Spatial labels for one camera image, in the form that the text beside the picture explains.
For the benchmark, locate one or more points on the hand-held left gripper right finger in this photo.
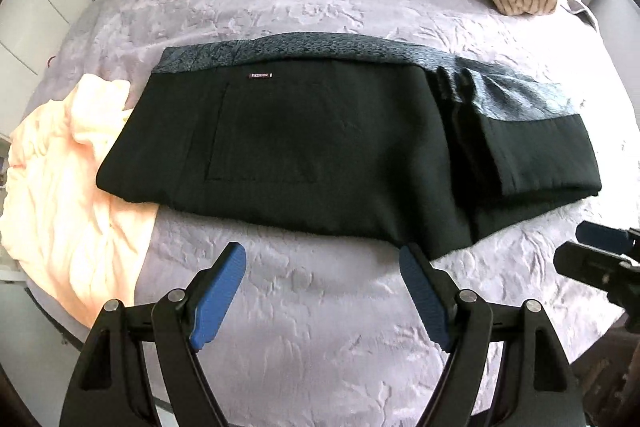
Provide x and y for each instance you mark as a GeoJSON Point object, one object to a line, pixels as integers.
{"type": "Point", "coordinates": [427, 297]}

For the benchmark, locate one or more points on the white wardrobe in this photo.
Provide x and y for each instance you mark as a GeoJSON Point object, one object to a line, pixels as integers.
{"type": "Point", "coordinates": [30, 12]}

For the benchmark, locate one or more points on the black pants with blue stripe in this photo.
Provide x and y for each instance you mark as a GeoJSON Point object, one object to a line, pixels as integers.
{"type": "Point", "coordinates": [325, 147]}

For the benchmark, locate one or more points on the lavender bedspread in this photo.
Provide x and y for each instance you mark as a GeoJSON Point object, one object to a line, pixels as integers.
{"type": "Point", "coordinates": [310, 332]}

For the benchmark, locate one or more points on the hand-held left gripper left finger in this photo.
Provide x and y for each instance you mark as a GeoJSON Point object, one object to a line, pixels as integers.
{"type": "Point", "coordinates": [220, 297]}

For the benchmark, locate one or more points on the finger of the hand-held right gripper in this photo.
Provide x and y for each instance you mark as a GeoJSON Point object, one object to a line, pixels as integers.
{"type": "Point", "coordinates": [590, 264]}
{"type": "Point", "coordinates": [605, 234]}

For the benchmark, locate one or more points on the peach garment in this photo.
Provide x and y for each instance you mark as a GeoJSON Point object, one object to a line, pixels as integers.
{"type": "Point", "coordinates": [65, 207]}

